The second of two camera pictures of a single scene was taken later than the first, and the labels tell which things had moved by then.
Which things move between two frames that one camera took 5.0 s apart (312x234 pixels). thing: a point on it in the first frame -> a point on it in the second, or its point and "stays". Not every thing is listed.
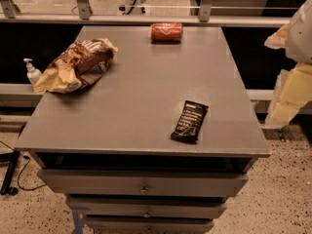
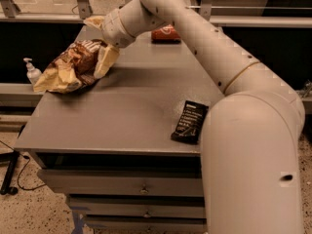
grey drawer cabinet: [107, 146] stays
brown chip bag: [77, 66] stays
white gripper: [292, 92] -> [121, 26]
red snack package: [166, 32] stays
